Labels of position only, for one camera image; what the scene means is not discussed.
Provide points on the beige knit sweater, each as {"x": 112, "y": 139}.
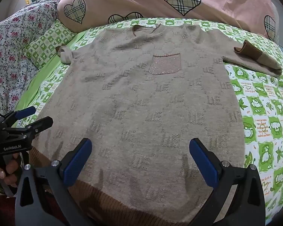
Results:
{"x": 141, "y": 113}

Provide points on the green cartoon print bed sheet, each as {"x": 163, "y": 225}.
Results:
{"x": 261, "y": 113}

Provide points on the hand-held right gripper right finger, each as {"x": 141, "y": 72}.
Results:
{"x": 204, "y": 163}

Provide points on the person's left hand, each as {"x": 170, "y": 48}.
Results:
{"x": 10, "y": 170}

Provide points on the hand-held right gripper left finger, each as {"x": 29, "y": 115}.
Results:
{"x": 77, "y": 162}

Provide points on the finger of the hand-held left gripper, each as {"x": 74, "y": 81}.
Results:
{"x": 43, "y": 123}
{"x": 26, "y": 112}

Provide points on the floral print blanket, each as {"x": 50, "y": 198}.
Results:
{"x": 14, "y": 51}

